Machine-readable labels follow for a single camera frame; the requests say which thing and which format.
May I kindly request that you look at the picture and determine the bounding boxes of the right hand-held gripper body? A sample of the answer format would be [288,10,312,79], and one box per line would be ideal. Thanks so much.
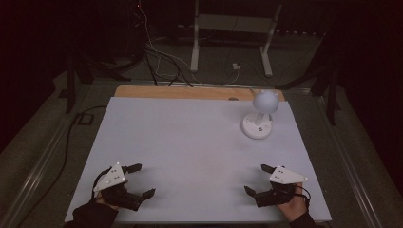
[254,165,309,209]

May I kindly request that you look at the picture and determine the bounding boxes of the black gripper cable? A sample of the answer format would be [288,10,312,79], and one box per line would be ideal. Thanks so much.
[90,168,112,200]
[296,184,312,209]

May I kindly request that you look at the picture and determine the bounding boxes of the metal floor rail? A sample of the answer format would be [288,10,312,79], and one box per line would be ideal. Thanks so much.
[0,117,75,228]
[315,94,383,228]

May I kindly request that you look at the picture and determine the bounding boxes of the black cable bundle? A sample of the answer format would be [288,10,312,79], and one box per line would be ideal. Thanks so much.
[144,44,195,88]

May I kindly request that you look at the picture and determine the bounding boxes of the long black floor cable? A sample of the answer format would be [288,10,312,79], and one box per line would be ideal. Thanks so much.
[15,104,108,228]

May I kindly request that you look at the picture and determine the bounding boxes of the person's left hand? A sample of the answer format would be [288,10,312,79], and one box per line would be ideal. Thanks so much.
[94,194,120,212]

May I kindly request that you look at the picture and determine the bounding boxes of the person's right hand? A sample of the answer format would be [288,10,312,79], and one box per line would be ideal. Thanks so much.
[276,182,309,222]

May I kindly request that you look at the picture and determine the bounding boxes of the white round desk lamp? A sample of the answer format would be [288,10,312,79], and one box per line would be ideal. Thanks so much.
[241,89,280,141]

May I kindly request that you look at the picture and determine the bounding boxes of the grey metal stand frame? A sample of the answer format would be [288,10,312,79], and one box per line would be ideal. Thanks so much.
[189,0,283,78]

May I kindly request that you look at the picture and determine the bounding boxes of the black square frame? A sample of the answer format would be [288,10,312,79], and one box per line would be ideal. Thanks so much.
[76,113,95,125]

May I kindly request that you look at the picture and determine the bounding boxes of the black stand legs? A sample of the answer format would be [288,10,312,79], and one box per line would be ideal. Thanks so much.
[275,31,343,126]
[65,53,131,114]

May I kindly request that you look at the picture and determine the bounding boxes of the white table cover sheet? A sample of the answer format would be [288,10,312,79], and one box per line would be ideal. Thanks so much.
[64,96,333,224]

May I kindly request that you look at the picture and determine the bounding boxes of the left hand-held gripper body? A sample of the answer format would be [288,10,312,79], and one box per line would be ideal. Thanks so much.
[92,161,144,212]

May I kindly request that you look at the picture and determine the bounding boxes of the white cable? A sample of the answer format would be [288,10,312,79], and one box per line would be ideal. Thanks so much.
[137,0,240,87]

